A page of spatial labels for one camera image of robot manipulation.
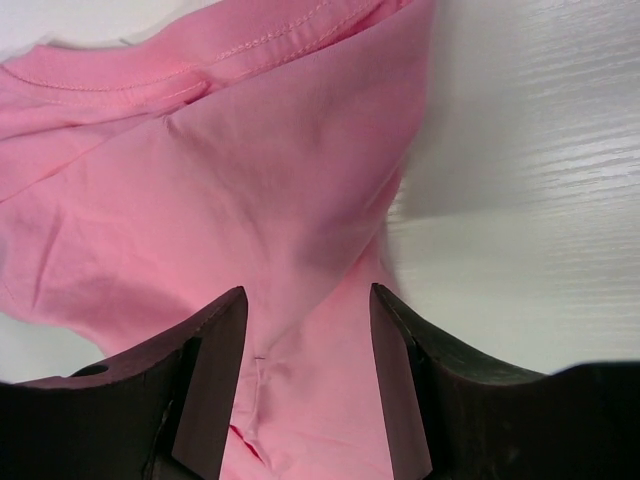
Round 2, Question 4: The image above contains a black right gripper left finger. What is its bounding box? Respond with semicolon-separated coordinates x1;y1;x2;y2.
1;287;248;479

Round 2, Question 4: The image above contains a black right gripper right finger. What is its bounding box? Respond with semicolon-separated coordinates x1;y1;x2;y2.
370;284;639;479

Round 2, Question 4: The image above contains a light pink t-shirt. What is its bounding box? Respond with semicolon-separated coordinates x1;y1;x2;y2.
1;1;434;479

